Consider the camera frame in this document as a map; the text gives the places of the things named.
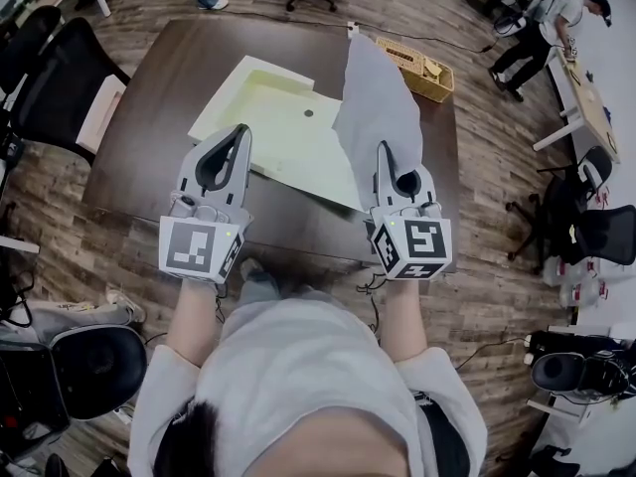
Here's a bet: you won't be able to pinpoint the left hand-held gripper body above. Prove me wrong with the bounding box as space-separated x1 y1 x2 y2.
158 179 255 285

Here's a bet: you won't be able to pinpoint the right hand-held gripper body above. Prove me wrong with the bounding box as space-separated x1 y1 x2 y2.
369 200 455 282

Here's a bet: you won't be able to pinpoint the white sheet of paper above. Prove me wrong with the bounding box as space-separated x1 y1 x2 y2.
331 34 425 213

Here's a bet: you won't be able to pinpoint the person's left forearm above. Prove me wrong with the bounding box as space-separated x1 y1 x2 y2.
165 276 221 369

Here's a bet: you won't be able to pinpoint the person's right forearm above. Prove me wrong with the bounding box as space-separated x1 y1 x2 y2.
379 275 429 363

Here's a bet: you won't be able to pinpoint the white shallow box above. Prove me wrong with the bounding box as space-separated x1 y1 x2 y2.
187 55 368 214

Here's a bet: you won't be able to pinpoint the person's leg and shoe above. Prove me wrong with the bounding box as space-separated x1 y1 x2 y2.
237 257 283 312

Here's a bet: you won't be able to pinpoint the white flat panel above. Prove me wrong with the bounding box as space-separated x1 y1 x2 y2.
75 76 128 156

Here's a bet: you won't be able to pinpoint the yellow wicker basket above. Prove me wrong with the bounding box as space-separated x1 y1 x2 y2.
375 36 456 104

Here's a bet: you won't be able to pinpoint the gray tote bag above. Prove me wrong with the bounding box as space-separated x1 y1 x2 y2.
0 289 147 348

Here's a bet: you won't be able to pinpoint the black mesh office chair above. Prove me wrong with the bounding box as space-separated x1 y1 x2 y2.
0 5 64 91
8 16 131 169

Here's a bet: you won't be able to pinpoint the clear plastic bottles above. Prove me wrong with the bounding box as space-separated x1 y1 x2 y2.
541 254 613 309

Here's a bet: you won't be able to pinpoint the person's gray shirt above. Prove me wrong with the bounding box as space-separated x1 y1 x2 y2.
125 289 489 477

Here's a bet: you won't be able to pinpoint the open black hard case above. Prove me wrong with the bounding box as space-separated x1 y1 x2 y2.
0 324 149 462

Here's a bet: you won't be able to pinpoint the black headset device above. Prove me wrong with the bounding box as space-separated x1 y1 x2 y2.
524 329 636 402

